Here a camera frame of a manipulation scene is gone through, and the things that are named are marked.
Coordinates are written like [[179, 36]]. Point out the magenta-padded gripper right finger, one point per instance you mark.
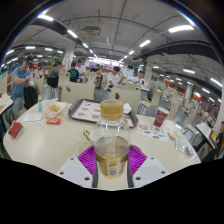
[[150, 170]]

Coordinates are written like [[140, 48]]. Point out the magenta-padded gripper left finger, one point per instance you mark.
[[75, 170]]

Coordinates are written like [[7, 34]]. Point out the clear bottle with yellow drink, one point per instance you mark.
[[111, 156]]

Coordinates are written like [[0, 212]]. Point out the clear plastic bag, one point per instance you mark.
[[180, 146]]

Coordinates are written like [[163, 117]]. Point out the colourful printed leaflet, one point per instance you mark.
[[151, 130]]

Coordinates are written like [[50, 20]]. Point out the small red sauce packet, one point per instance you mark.
[[170, 136]]

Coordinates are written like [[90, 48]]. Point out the small pink packet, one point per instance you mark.
[[189, 151]]

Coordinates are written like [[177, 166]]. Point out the white sheet with red print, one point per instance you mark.
[[195, 159]]

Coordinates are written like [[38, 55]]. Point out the small white packet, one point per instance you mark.
[[178, 127]]

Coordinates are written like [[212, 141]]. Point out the flat red packet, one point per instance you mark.
[[54, 121]]

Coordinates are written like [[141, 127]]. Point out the red paper cup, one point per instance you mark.
[[160, 117]]

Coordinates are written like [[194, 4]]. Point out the dark brown food tray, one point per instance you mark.
[[75, 115]]

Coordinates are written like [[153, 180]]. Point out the printed tray paper liner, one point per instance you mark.
[[86, 111]]

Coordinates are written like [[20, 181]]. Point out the food wrapper with fries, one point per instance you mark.
[[55, 108]]

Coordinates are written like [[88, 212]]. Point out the white napkin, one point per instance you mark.
[[127, 108]]

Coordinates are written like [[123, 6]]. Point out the beige dining table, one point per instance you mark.
[[5, 103], [205, 131]]

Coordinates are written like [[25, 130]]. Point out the white paper receipt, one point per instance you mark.
[[32, 118]]

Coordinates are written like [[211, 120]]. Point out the red box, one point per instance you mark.
[[15, 130]]

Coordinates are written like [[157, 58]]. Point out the small clear bottle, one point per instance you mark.
[[40, 105]]

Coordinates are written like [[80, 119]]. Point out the person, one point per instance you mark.
[[220, 140], [114, 79], [81, 69], [140, 79], [53, 75], [96, 68], [73, 74], [18, 83]]

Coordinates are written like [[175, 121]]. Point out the group of beige chairs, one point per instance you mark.
[[78, 91]]

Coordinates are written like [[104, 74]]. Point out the black backpack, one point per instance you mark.
[[30, 98]]

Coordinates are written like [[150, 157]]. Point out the ceiling air conditioner unit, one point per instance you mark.
[[91, 31]]

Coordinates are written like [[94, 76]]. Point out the group of ceiling lights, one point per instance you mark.
[[181, 28]]

